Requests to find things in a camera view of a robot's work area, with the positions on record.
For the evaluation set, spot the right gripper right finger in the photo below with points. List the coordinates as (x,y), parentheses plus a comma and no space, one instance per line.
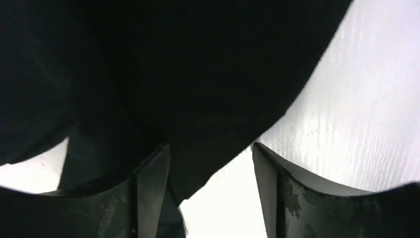
(297,203)

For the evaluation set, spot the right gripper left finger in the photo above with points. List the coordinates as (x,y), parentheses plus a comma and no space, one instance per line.
(125,204)

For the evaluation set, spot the black t shirt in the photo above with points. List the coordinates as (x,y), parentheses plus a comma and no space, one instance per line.
(120,77)

